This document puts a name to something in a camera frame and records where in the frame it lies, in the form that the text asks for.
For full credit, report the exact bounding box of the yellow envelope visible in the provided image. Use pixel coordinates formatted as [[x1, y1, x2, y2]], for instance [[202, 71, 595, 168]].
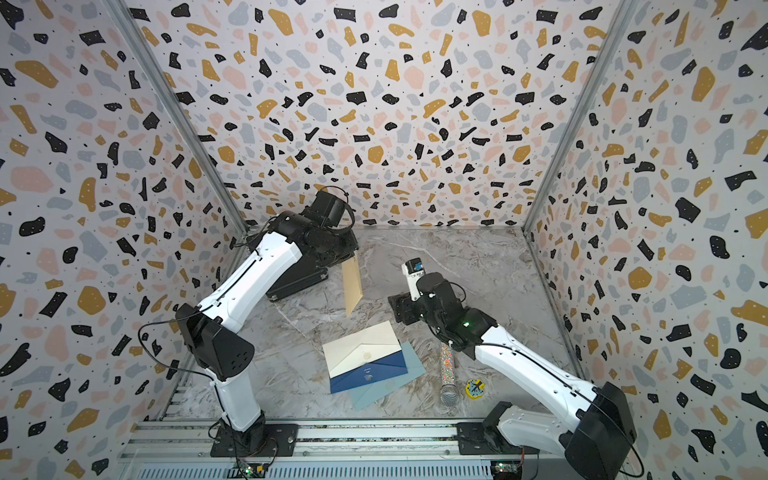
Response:
[[341, 254, 363, 317]]

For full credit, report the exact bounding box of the cream white envelope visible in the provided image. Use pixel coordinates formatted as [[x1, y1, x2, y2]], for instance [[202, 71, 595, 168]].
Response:
[[323, 321, 401, 378]]

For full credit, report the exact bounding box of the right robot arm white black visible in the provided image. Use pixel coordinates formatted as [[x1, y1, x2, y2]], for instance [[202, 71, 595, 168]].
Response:
[[388, 272, 637, 479]]

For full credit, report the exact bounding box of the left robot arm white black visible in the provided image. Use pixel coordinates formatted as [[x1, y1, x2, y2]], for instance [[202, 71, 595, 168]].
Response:
[[176, 187, 358, 452]]

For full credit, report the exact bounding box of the dark blue envelope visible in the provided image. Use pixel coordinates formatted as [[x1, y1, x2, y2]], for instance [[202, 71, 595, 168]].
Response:
[[330, 350, 408, 394]]

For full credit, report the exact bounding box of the light blue envelope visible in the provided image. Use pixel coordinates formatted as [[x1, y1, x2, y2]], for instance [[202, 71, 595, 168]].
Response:
[[348, 342, 426, 410]]

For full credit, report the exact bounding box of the black box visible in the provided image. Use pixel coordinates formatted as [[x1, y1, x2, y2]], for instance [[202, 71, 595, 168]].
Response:
[[266, 228, 335, 302]]

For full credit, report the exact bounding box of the glitter tube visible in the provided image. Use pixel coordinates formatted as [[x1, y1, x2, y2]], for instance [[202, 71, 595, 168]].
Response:
[[440, 344, 460, 408]]

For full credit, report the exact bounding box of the small circuit board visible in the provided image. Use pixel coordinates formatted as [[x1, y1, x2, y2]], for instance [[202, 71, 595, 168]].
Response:
[[236, 459, 271, 479]]

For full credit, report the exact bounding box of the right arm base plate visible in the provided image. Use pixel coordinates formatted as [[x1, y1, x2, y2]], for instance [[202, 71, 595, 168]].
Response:
[[456, 422, 540, 456]]

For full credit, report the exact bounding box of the aluminium rail frame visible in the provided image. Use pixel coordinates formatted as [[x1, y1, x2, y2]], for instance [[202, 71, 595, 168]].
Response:
[[116, 419, 579, 479]]

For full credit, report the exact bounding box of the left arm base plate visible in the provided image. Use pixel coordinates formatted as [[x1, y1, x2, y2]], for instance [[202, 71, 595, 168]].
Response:
[[210, 423, 299, 458]]

